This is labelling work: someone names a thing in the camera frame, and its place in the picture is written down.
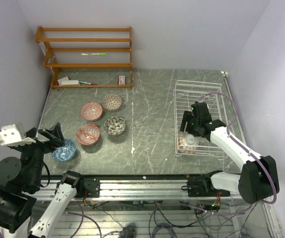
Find red diamond pattern bowl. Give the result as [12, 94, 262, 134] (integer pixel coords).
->
[76, 124, 100, 145]

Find aluminium rail base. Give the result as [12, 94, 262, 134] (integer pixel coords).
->
[30, 177, 272, 201]

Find wooden shelf rack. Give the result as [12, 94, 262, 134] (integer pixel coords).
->
[34, 26, 133, 89]

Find red white small box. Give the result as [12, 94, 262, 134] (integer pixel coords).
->
[118, 75, 125, 85]

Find black leaf pattern bowl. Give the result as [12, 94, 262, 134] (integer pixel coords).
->
[103, 116, 126, 136]

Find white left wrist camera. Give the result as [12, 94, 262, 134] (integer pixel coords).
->
[0, 123, 36, 147]

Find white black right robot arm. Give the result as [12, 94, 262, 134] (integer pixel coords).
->
[179, 102, 280, 204]

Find white bowl red diamond outside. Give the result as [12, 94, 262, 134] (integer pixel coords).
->
[177, 133, 199, 154]

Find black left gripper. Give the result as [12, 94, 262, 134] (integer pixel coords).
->
[13, 121, 63, 189]

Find red drop pattern bowl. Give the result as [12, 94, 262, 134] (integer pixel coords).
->
[80, 102, 103, 121]

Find green white marker pen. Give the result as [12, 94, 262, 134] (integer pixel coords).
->
[81, 52, 106, 56]

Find brown flower grid bowl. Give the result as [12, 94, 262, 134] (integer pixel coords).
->
[101, 93, 122, 112]

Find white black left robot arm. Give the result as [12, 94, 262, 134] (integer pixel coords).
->
[0, 122, 85, 238]

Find pink white marker pen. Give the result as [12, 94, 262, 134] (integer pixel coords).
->
[79, 81, 98, 86]

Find blue swirl pattern bowl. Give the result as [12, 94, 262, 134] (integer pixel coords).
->
[51, 139, 76, 162]

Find white wire dish rack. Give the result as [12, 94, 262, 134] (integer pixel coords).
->
[173, 80, 228, 158]

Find white eraser block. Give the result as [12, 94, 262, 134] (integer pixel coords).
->
[61, 80, 80, 86]

